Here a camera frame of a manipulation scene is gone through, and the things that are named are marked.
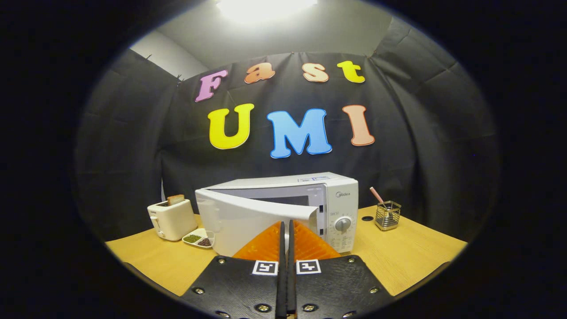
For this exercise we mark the toast slice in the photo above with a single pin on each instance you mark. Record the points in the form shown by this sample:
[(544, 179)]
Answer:
[(176, 199)]

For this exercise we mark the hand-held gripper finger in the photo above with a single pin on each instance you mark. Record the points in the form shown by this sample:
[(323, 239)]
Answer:
[(281, 274), (292, 274)]

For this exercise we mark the cream toaster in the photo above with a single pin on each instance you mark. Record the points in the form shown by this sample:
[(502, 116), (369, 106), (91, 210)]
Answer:
[(172, 219)]

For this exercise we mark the pink striped straw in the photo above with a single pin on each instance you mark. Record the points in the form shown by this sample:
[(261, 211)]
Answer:
[(376, 194)]

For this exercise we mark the white divided bean dish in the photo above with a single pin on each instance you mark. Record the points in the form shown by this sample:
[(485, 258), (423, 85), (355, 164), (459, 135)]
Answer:
[(192, 238)]

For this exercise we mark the ceiling light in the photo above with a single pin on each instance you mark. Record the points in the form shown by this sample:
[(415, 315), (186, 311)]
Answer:
[(266, 9)]

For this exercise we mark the black backdrop cloth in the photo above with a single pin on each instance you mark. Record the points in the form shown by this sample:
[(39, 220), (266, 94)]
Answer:
[(133, 155)]

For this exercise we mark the white microwave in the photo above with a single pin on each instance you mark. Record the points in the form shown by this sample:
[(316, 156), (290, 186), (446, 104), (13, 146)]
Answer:
[(341, 195)]

